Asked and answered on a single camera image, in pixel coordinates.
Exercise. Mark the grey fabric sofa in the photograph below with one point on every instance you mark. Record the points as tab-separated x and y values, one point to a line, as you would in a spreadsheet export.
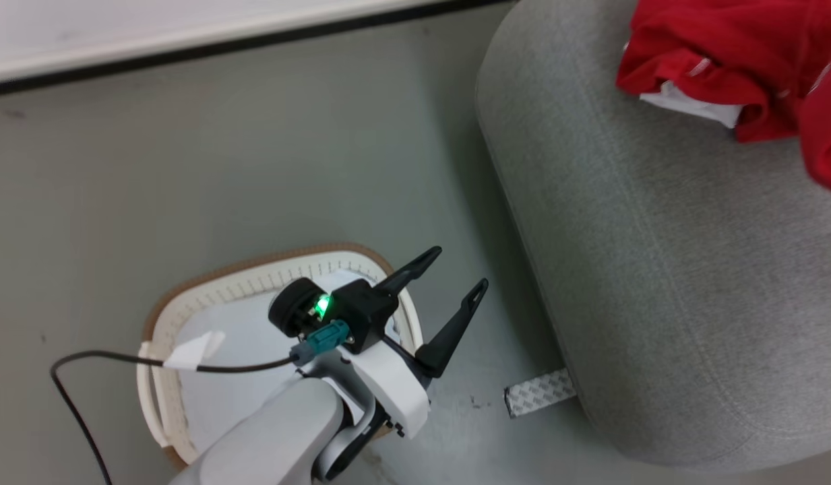
658	236

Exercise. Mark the plain red shirt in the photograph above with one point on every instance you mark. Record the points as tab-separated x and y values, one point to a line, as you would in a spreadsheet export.
712	50

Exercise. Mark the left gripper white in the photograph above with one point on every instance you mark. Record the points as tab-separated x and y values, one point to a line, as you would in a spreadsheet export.
388	384

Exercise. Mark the red jersey with printed lettering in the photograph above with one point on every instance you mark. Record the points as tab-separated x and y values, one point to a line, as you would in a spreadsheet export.
826	141

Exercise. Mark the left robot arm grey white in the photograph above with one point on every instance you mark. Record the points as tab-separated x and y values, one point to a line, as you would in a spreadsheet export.
273	438

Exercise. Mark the white baseboard strip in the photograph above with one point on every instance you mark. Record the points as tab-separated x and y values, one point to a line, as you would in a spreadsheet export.
186	44

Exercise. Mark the white basket with brown rim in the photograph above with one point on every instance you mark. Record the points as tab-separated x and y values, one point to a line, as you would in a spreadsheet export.
240	286

